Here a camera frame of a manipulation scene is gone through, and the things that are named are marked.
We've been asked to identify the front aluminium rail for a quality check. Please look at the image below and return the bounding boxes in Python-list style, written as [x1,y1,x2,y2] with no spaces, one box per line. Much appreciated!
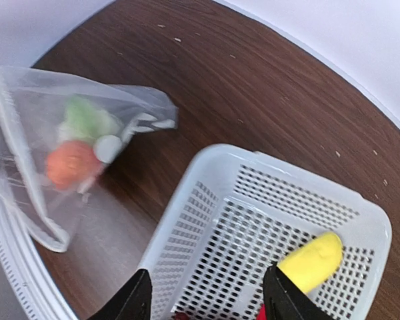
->
[0,199,77,319]

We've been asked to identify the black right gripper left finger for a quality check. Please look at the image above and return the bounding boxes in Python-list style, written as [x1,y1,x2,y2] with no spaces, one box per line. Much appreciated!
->
[88,269,153,320]

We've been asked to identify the dark red toy grapes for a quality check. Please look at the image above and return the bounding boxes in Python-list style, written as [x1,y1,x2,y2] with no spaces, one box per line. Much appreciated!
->
[173,312,189,320]

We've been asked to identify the white perforated plastic basket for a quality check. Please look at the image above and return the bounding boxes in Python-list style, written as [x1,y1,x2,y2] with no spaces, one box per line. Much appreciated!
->
[140,144,392,319]

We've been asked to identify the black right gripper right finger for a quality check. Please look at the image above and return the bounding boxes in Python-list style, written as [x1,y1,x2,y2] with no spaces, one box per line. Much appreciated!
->
[262,264,330,320]

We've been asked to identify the red toy bell pepper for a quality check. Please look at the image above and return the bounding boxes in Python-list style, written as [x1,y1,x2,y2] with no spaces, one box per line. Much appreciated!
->
[256,305,267,320]

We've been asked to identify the orange toy pumpkin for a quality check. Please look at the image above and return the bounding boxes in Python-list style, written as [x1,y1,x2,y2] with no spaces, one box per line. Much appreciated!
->
[45,140,101,190]

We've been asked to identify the clear polka dot zip bag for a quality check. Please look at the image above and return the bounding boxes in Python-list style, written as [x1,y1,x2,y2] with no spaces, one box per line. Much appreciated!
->
[0,66,177,253]

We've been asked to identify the yellow toy lemon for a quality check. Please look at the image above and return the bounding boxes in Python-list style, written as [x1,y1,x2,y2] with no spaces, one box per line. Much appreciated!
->
[277,232,343,294]

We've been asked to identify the white toy cauliflower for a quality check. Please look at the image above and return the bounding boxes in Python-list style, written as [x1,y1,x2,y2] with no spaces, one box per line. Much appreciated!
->
[57,95,123,145]

